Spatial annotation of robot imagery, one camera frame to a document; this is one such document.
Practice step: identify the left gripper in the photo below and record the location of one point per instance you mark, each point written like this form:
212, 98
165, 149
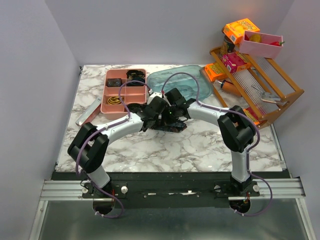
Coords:
147, 105

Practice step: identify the floral patterned necktie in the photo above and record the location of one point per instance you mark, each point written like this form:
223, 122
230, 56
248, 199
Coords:
175, 127

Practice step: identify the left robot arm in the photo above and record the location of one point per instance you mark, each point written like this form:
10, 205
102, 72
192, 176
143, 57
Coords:
90, 144

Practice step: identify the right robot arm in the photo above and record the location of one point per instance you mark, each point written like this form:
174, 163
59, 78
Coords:
236, 129

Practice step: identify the rolled black tie bottom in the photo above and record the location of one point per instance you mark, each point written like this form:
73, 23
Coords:
135, 107

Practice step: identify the rolled black tie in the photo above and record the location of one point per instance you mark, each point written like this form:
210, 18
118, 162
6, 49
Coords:
134, 73
135, 107

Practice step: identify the blue transparent plastic tray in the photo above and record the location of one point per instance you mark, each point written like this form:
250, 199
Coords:
189, 80

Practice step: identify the rolled teal tie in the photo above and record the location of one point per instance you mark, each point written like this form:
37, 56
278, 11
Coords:
136, 82

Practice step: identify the rolled black tie top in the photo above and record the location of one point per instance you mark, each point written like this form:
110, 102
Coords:
134, 73

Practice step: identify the rolled gold tie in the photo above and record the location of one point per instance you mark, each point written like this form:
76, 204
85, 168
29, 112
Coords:
115, 100

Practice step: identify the pink compartment organizer tray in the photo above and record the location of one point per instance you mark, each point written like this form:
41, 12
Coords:
131, 94

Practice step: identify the rolled dark floral tie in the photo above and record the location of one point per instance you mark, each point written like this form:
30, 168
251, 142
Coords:
113, 82

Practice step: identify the orange bottle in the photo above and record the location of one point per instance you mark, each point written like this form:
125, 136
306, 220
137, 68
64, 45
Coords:
228, 87

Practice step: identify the orange snack box middle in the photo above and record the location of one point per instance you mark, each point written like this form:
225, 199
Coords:
215, 72

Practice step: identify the orange snack box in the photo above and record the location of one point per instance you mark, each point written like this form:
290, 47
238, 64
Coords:
236, 30
252, 115
215, 72

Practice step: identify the pink silver flat box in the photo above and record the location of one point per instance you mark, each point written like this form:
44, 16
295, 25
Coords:
90, 112

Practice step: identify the pink snack box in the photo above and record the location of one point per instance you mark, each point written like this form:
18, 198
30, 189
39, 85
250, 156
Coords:
235, 62

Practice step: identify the orange snack box lower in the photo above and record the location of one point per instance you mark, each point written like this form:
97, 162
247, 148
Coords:
252, 115

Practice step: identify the brown snack can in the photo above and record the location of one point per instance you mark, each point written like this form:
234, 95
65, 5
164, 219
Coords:
228, 44

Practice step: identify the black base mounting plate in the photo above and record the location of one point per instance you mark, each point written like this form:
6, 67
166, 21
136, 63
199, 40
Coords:
144, 190

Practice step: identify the wooden dish rack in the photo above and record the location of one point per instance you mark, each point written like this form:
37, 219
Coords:
265, 75

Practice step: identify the orange snack box top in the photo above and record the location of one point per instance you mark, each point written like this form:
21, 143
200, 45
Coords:
236, 30

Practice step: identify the yellow toy fruit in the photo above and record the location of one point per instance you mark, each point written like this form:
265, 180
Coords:
255, 38

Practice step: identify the pink rectangular bin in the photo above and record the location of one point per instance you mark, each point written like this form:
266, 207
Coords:
263, 49

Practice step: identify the red toy pepper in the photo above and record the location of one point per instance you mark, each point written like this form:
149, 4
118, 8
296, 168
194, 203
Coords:
277, 43

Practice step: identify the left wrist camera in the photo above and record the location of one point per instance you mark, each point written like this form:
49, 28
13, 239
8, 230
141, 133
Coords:
155, 94

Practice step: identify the aluminium rail frame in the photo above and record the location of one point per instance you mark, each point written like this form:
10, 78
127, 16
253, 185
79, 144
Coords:
70, 190

